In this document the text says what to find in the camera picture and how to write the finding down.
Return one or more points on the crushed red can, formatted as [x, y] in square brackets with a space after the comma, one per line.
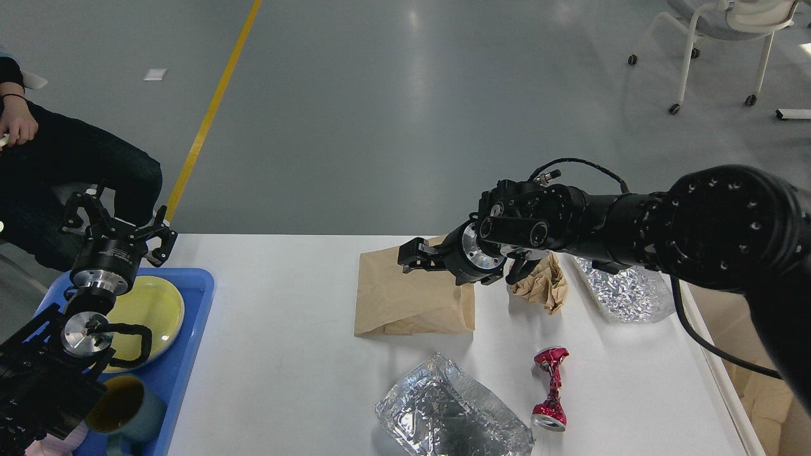
[550, 414]

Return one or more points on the yellow floor tape line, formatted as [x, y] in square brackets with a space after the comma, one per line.
[186, 171]

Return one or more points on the white chair leg right edge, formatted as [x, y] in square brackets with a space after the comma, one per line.
[786, 114]

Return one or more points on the crumpled foil sheet right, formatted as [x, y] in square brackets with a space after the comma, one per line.
[632, 296]

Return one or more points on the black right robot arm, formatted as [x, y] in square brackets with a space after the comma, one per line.
[732, 228]

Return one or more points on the blue plastic tray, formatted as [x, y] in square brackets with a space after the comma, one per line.
[169, 374]

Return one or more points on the pink mug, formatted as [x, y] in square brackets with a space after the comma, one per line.
[51, 445]

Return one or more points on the beige plastic bin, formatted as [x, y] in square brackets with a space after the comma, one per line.
[724, 320]

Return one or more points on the foil tray front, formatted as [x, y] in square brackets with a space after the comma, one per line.
[437, 409]

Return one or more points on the crumpled brown paper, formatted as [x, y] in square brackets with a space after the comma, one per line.
[546, 285]

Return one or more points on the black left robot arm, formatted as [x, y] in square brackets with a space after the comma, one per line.
[51, 366]

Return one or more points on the person in black clothes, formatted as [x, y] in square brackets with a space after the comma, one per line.
[67, 151]

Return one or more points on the yellow plastic plate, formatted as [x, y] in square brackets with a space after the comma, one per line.
[156, 303]

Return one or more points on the white office chair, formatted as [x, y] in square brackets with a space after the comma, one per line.
[723, 21]

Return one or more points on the person's left hand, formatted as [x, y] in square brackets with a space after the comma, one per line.
[17, 120]

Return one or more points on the teal mug yellow inside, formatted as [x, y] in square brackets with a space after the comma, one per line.
[129, 415]

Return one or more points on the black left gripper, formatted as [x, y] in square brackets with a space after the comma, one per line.
[112, 264]

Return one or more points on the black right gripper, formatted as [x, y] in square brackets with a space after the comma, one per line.
[457, 253]

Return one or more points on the brown paper bag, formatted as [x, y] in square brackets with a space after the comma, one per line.
[766, 402]
[392, 302]

